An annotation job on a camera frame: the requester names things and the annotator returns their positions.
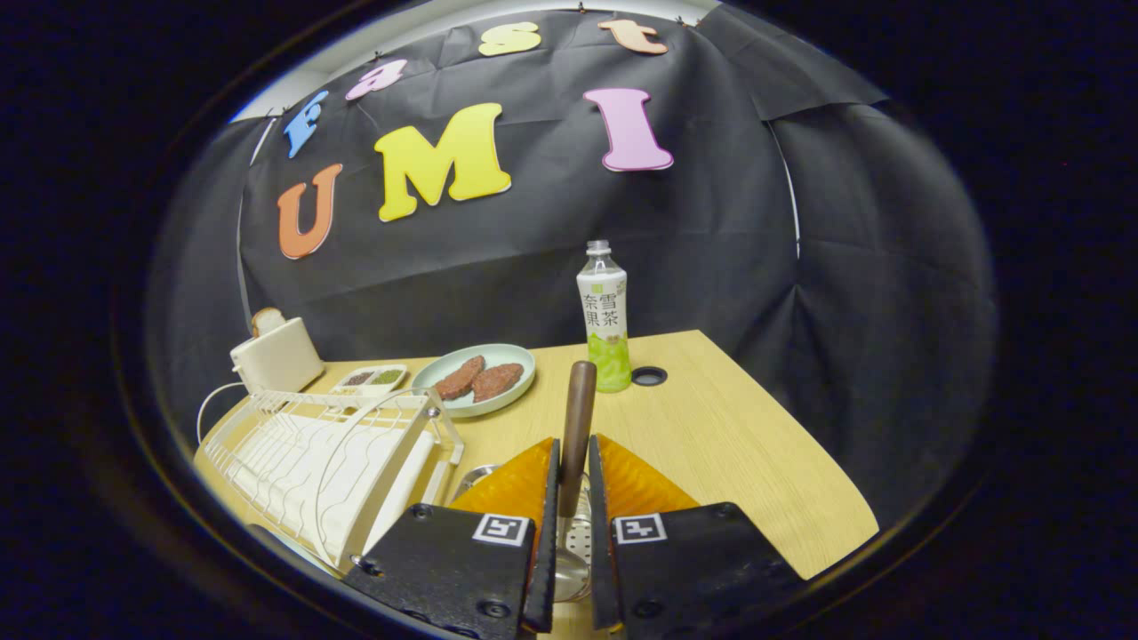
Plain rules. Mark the black backdrop cloth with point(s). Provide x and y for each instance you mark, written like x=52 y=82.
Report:
x=711 y=249

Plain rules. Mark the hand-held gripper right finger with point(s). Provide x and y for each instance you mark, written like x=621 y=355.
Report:
x=600 y=569

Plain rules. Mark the white toaster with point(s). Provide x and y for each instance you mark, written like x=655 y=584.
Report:
x=280 y=356

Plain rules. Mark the clear mesh cutlery basket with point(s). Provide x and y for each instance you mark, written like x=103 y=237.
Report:
x=582 y=533

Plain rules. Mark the white divided condiment tray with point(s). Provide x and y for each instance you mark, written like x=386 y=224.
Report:
x=369 y=378

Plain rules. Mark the brown meat patty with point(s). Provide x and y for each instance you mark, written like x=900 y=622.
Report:
x=498 y=382
x=460 y=378

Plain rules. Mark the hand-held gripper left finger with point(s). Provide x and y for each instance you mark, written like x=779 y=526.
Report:
x=544 y=578

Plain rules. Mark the round pale green dish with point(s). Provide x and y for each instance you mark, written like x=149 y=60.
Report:
x=498 y=354

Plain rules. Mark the green tea bottle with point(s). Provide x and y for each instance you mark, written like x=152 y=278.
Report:
x=605 y=311

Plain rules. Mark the brown bread slice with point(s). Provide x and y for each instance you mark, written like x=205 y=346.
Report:
x=267 y=320

